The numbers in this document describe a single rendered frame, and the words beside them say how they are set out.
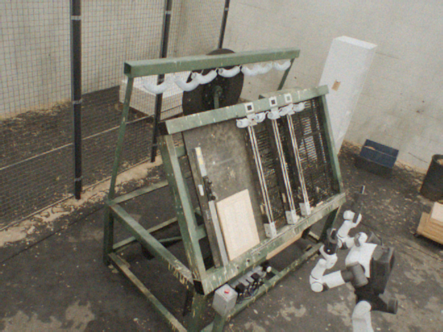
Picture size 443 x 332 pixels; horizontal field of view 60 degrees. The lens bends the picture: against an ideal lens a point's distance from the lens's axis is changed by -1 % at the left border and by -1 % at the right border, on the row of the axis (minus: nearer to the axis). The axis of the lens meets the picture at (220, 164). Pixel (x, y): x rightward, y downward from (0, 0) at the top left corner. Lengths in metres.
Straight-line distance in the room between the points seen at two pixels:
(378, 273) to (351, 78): 4.21
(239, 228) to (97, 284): 1.61
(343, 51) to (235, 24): 3.15
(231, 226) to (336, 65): 4.13
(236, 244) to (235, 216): 0.23
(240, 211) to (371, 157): 4.35
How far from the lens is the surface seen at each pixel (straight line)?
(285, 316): 4.17
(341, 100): 6.76
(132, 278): 3.94
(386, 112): 8.10
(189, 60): 3.28
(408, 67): 7.89
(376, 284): 3.04
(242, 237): 3.29
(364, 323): 3.34
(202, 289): 3.03
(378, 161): 7.28
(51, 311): 3.98
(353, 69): 6.62
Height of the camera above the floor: 3.07
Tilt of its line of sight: 30 degrees down
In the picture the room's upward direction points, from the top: 11 degrees clockwise
